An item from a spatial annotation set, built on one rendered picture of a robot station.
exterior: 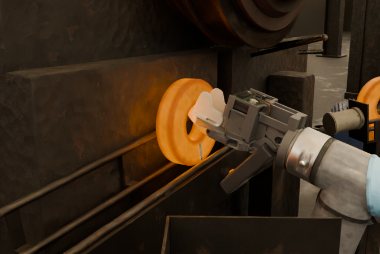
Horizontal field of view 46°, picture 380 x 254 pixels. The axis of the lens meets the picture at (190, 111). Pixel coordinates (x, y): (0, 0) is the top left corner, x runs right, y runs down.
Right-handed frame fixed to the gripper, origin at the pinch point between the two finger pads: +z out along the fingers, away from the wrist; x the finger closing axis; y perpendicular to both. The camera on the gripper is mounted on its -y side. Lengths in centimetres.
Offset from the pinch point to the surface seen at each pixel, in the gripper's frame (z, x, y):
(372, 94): -17, -59, -1
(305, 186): 17, -161, -87
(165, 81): 6.4, 0.1, 3.4
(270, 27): -2.4, -17.9, 15.1
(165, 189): -6.5, 12.4, -8.0
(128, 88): 6.4, 9.7, 3.5
